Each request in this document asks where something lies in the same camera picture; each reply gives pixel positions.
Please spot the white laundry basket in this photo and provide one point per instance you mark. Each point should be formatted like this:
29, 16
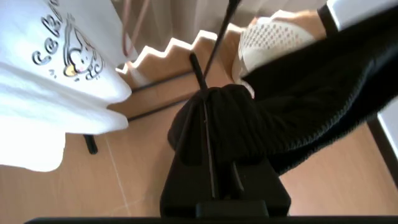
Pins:
270, 43

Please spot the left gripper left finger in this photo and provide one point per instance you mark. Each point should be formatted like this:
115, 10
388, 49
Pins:
186, 183

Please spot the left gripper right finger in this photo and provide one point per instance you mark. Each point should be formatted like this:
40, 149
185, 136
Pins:
258, 183

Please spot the white printed t-shirt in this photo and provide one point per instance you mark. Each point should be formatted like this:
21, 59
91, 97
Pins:
37, 102

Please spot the black clothes rack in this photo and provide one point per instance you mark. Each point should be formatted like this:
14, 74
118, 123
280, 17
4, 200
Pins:
197, 70

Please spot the beige curtain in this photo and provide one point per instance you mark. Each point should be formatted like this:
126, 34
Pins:
186, 18

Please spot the pink clothes hanger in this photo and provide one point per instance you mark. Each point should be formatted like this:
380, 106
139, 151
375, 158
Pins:
126, 34

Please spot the black garment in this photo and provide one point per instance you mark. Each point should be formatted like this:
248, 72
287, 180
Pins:
311, 93

